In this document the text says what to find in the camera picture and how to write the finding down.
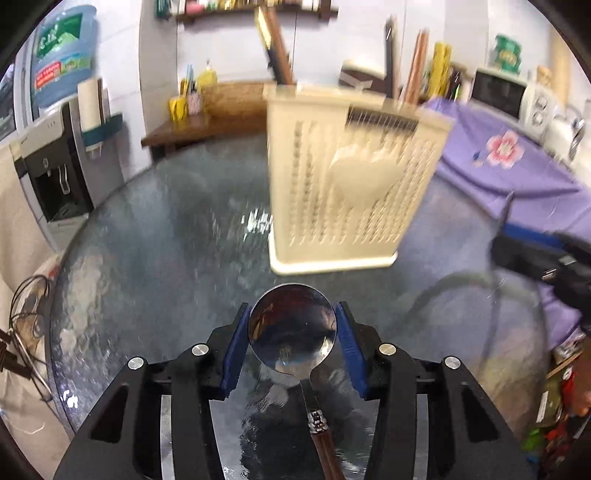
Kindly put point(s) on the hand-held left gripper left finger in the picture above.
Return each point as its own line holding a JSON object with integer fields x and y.
{"x": 233, "y": 360}

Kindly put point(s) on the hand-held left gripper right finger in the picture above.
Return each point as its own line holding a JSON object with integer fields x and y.
{"x": 351, "y": 350}

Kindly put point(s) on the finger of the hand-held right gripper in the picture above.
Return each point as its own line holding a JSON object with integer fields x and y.
{"x": 521, "y": 256}

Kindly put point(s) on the cream perforated utensil basket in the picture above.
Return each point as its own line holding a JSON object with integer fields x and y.
{"x": 323, "y": 207}

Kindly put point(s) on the purple floral cloth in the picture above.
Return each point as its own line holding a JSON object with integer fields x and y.
{"x": 508, "y": 184}

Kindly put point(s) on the white electric kettle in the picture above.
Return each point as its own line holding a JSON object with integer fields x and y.
{"x": 565, "y": 134}

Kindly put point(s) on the pile of colourful packets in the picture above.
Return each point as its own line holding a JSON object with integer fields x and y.
{"x": 561, "y": 406}

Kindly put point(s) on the white microwave oven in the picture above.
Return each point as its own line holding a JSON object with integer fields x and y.
{"x": 498, "y": 94}

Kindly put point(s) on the brown glass bottle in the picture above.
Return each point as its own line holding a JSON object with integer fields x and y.
{"x": 458, "y": 85}

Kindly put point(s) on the printed cushion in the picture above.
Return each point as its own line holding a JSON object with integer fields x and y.
{"x": 44, "y": 304}

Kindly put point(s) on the green stacked containers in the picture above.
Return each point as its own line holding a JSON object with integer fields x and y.
{"x": 507, "y": 53}

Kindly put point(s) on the yellow box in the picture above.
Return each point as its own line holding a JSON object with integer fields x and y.
{"x": 441, "y": 69}

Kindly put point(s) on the brown wooden chair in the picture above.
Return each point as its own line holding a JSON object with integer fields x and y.
{"x": 11, "y": 360}

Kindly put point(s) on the wooden counter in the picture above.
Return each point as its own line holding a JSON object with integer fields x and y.
{"x": 194, "y": 131}

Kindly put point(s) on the white hat with brown band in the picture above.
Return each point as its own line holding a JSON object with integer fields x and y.
{"x": 362, "y": 76}

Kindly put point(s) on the beige cloth cover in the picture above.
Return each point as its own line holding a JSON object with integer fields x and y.
{"x": 18, "y": 221}

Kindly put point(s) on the yellow mug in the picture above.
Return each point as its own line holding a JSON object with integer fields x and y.
{"x": 178, "y": 108}

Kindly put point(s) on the grey water dispenser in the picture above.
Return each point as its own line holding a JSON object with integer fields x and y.
{"x": 51, "y": 175}

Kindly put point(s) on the pink dotted bottle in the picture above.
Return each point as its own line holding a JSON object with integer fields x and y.
{"x": 195, "y": 102}

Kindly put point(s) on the woven brown basin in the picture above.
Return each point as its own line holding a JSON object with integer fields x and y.
{"x": 235, "y": 99}

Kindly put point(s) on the blue toothbrush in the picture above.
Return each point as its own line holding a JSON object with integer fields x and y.
{"x": 189, "y": 78}

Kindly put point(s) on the yellow soap pump bottle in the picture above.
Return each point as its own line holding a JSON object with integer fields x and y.
{"x": 207, "y": 76}

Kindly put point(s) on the window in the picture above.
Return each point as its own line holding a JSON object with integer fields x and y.
{"x": 9, "y": 106}

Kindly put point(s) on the blue water jug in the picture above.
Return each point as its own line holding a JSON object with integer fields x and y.
{"x": 62, "y": 55}

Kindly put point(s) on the wooden wall shelf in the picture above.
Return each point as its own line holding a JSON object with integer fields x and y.
{"x": 221, "y": 14}

